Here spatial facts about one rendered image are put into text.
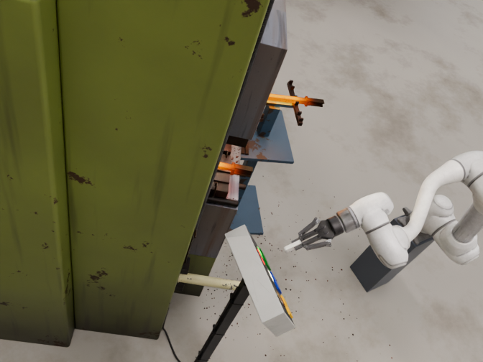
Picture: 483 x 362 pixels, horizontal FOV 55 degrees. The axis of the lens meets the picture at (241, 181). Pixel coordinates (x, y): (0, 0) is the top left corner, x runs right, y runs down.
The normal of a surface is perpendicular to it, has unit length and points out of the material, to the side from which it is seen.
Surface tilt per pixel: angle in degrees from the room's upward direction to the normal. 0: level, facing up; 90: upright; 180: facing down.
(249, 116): 90
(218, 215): 90
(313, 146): 0
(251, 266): 30
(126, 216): 90
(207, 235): 90
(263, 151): 0
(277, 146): 0
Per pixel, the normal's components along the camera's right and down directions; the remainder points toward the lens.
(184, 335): 0.25, -0.61
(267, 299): -0.23, -0.45
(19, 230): -0.04, 0.77
